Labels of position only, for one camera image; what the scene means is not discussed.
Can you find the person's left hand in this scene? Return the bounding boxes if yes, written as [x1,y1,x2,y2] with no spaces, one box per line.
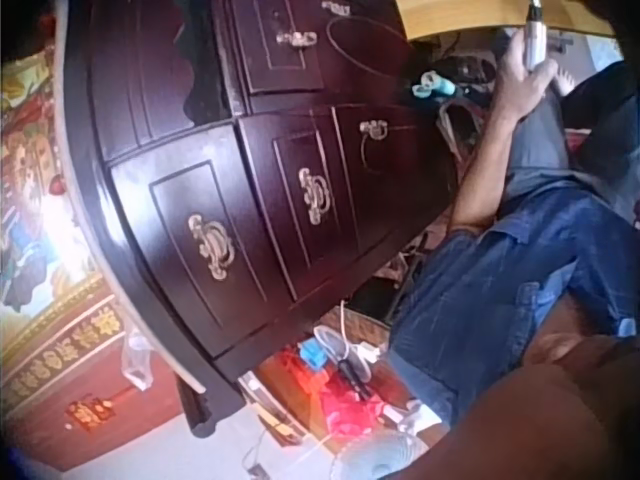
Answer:
[491,27,560,123]

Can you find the silver rotary pen tool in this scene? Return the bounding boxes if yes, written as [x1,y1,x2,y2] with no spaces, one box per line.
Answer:
[519,0,552,70]

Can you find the person's legs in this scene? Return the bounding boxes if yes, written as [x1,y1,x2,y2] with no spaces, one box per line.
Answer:
[502,58,640,224]

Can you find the yellow wooden board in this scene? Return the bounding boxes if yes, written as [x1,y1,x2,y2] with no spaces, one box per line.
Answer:
[397,0,617,42]

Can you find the teal plastic object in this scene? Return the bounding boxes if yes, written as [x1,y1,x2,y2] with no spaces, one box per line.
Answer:
[410,69,457,100]

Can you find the woven basket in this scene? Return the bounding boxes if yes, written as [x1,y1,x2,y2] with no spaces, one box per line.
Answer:
[327,303,399,354]

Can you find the dark wooden cabinet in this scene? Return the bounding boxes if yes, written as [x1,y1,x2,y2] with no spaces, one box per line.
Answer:
[62,0,460,440]

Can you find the white power adapter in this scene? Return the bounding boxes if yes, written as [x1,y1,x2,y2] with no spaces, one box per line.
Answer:
[349,341,382,363]

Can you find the blue small box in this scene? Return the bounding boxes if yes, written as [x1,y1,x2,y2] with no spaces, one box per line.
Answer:
[298,336,330,372]

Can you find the black handheld device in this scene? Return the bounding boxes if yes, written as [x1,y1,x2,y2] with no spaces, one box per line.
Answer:
[337,357,374,402]

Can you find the red plastic bag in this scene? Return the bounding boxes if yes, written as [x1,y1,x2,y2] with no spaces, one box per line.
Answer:
[318,382,392,444]

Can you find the white electric fan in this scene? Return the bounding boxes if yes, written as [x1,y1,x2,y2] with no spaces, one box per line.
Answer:
[327,428,444,480]

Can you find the clear plastic bag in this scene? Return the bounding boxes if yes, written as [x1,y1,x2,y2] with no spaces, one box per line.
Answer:
[121,327,155,392]

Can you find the colourful painted picture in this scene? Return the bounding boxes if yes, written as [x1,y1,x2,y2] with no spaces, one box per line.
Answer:
[0,43,127,401]

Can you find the red chest with gold print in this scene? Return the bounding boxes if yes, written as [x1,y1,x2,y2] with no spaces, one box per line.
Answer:
[0,299,202,472]

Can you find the grey bag with straps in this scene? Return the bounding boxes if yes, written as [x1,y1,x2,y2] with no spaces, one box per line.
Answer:
[436,98,484,164]

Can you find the white cable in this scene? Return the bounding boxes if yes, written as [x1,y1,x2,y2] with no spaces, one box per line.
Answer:
[338,298,366,357]

